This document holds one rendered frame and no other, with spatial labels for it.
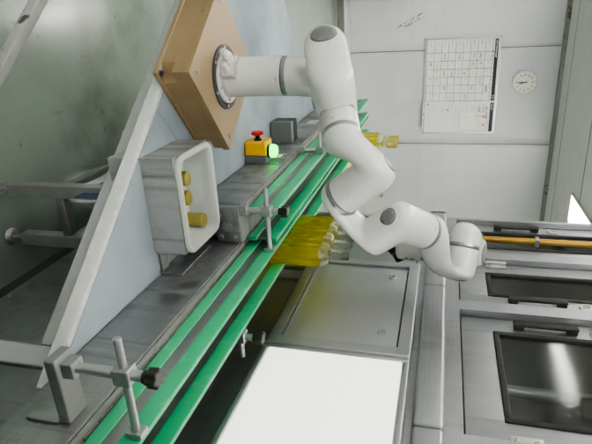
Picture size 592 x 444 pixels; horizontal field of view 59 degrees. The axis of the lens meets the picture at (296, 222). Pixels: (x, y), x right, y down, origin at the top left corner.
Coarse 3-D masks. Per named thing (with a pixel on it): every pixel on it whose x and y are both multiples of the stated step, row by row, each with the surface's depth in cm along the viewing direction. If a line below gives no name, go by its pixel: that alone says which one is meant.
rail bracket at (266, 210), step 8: (264, 192) 127; (264, 200) 128; (240, 208) 130; (248, 208) 130; (256, 208) 130; (264, 208) 128; (272, 208) 129; (280, 208) 128; (288, 208) 128; (264, 216) 129; (264, 248) 133; (272, 248) 132
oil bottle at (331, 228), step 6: (300, 222) 154; (294, 228) 150; (300, 228) 150; (306, 228) 150; (312, 228) 149; (318, 228) 149; (324, 228) 149; (330, 228) 149; (336, 228) 149; (336, 234) 148
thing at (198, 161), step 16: (208, 144) 122; (176, 160) 109; (192, 160) 125; (208, 160) 124; (176, 176) 109; (192, 176) 126; (208, 176) 126; (192, 192) 128; (208, 192) 127; (192, 208) 130; (208, 208) 129; (208, 224) 130; (192, 240) 121
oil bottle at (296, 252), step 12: (288, 240) 143; (300, 240) 142; (312, 240) 142; (276, 252) 141; (288, 252) 140; (300, 252) 139; (312, 252) 138; (324, 252) 138; (300, 264) 140; (312, 264) 139; (324, 264) 139
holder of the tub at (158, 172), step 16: (176, 144) 120; (192, 144) 119; (144, 160) 110; (160, 160) 109; (144, 176) 112; (160, 176) 111; (144, 192) 113; (160, 192) 112; (176, 192) 111; (160, 208) 114; (176, 208) 113; (160, 224) 115; (176, 224) 114; (160, 240) 117; (176, 240) 116; (160, 256) 120; (176, 256) 128; (192, 256) 128; (160, 272) 121; (176, 272) 120
